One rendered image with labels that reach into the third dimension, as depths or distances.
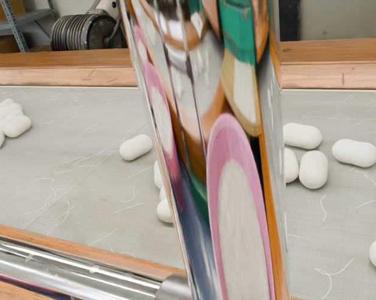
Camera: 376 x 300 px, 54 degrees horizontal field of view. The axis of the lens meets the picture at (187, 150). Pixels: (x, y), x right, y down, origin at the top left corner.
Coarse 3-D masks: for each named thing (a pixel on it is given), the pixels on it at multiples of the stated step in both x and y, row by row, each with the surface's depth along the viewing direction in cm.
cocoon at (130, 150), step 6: (132, 138) 37; (138, 138) 37; (144, 138) 37; (150, 138) 38; (126, 144) 36; (132, 144) 36; (138, 144) 37; (144, 144) 37; (150, 144) 37; (120, 150) 37; (126, 150) 36; (132, 150) 36; (138, 150) 37; (144, 150) 37; (126, 156) 36; (132, 156) 36; (138, 156) 37
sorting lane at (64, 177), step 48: (0, 96) 62; (48, 96) 58; (96, 96) 54; (288, 96) 44; (336, 96) 42; (48, 144) 44; (96, 144) 42; (0, 192) 37; (48, 192) 35; (96, 192) 34; (144, 192) 32; (288, 192) 29; (336, 192) 28; (96, 240) 28; (144, 240) 27; (288, 240) 25; (336, 240) 24; (336, 288) 21
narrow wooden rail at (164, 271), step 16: (0, 224) 28; (32, 240) 26; (48, 240) 25; (64, 240) 25; (96, 256) 23; (112, 256) 23; (128, 256) 23; (144, 272) 22; (160, 272) 21; (176, 272) 21; (0, 288) 23; (16, 288) 22
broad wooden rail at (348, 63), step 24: (288, 48) 50; (312, 48) 49; (336, 48) 47; (360, 48) 46; (0, 72) 68; (24, 72) 65; (48, 72) 63; (72, 72) 61; (96, 72) 58; (120, 72) 56; (288, 72) 46; (312, 72) 44; (336, 72) 43; (360, 72) 42
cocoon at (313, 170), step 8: (312, 152) 30; (320, 152) 30; (304, 160) 29; (312, 160) 29; (320, 160) 29; (304, 168) 28; (312, 168) 28; (320, 168) 28; (304, 176) 28; (312, 176) 28; (320, 176) 28; (304, 184) 28; (312, 184) 28; (320, 184) 28
